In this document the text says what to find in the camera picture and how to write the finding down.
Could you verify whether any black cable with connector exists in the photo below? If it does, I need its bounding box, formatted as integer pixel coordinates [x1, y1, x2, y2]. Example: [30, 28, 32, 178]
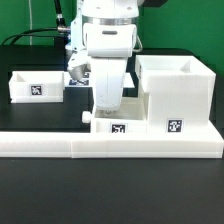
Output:
[0, 0, 72, 47]

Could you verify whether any white rear drawer box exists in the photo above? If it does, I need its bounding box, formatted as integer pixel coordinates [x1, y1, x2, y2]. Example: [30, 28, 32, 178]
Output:
[8, 71, 65, 103]

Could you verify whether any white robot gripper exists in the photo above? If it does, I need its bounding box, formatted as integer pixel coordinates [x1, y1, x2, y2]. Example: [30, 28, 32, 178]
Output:
[90, 57, 127, 111]

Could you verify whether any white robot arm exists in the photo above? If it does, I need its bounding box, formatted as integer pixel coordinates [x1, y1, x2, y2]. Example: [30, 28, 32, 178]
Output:
[67, 0, 168, 111]

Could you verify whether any white marker tag plate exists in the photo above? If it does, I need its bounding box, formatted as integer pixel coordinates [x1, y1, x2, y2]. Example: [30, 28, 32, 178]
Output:
[63, 71, 136, 90]

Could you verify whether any white L-shaped fence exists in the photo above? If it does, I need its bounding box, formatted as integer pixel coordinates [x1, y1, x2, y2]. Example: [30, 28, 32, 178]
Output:
[0, 125, 224, 158]

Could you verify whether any white drawer cabinet frame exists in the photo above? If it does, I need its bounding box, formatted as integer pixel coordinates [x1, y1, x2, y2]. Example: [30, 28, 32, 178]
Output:
[135, 55, 216, 133]

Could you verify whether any white front drawer box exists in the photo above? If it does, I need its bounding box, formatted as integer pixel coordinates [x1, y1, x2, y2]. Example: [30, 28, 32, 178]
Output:
[82, 97, 147, 134]

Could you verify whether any white drawer box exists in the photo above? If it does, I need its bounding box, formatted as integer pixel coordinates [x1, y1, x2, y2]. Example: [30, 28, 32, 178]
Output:
[82, 97, 147, 134]
[8, 71, 65, 103]

